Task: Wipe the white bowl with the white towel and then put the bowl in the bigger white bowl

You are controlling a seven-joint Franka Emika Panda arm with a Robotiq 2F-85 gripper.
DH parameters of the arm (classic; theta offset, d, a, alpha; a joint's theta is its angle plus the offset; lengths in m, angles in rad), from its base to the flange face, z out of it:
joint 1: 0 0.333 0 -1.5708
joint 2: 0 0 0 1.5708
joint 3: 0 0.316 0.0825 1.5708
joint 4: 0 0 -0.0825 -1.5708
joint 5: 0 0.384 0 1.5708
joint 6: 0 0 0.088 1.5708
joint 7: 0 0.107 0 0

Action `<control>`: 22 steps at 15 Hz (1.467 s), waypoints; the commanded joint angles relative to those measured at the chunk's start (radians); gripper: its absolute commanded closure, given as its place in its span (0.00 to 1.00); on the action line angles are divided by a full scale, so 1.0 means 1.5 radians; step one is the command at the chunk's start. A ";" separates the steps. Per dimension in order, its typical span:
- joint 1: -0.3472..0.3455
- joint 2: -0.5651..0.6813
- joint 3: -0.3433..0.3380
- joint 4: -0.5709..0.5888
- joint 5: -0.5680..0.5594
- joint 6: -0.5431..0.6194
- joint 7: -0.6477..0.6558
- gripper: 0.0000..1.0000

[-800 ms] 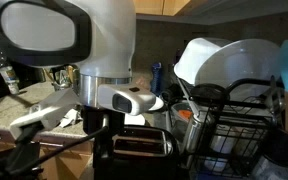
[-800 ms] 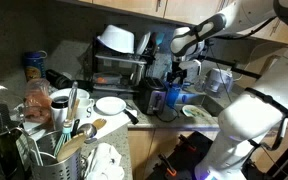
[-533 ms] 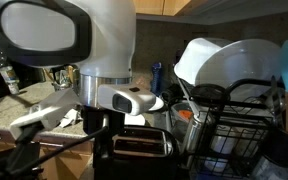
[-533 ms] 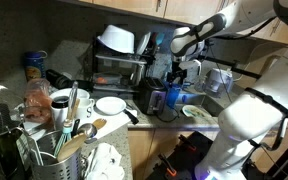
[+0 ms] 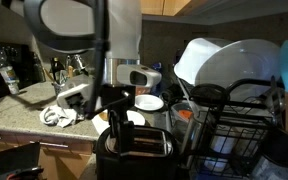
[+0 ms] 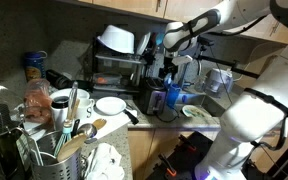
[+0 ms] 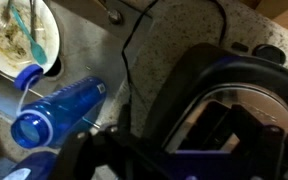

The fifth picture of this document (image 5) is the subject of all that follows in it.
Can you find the white towel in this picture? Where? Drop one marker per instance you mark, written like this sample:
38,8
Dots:
55,116

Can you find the wooden base cabinet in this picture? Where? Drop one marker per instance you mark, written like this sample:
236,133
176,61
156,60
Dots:
67,163

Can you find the stainless steel tumbler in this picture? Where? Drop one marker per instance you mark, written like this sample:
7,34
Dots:
194,133

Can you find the bigger white bowl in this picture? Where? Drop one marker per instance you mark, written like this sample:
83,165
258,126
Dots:
149,101

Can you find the clear plastic food container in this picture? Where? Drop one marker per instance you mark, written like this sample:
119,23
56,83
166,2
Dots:
184,115

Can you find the shiny steel utensil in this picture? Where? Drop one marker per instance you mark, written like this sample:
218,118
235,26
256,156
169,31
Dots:
277,100

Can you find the orange plastic bag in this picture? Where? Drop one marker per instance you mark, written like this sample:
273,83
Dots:
142,90

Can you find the black round strainer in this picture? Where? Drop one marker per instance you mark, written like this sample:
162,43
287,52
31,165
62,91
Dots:
210,95

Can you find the dark glass bottle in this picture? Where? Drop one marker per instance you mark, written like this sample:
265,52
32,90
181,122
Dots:
39,71

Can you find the black toaster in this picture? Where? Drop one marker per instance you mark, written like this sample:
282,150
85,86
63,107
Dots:
140,166

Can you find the metal ladle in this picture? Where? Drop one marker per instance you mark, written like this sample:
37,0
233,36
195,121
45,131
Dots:
79,61

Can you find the blue bottle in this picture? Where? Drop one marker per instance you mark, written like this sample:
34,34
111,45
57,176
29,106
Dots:
158,90

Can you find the clear plastic water bottle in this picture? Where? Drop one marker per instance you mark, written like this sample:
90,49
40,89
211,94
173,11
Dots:
7,75

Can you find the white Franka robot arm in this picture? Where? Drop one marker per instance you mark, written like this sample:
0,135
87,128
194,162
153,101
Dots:
124,30

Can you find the black case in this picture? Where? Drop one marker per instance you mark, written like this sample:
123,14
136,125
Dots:
10,160

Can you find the white cutting board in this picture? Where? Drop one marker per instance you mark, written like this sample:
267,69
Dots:
99,125

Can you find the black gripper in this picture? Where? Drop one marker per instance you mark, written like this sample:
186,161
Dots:
114,95

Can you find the wooden upper cabinets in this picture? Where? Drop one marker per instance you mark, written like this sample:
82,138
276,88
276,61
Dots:
164,6

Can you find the black utensil cup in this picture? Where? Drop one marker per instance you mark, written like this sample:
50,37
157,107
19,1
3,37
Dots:
284,150

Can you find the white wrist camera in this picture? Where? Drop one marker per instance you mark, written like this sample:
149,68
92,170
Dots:
150,75

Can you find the large white plate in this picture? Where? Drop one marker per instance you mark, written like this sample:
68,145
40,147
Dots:
244,63

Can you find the white plastic tub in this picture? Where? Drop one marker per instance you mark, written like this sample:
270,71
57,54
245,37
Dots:
192,63

